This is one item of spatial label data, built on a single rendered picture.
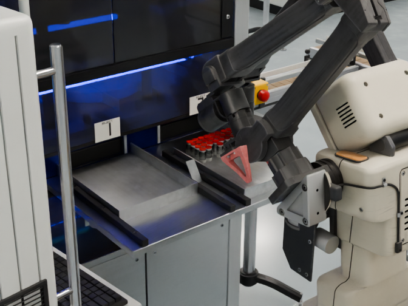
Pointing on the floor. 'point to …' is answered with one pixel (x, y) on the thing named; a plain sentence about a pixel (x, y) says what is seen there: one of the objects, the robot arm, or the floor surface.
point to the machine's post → (239, 27)
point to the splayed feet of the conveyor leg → (249, 280)
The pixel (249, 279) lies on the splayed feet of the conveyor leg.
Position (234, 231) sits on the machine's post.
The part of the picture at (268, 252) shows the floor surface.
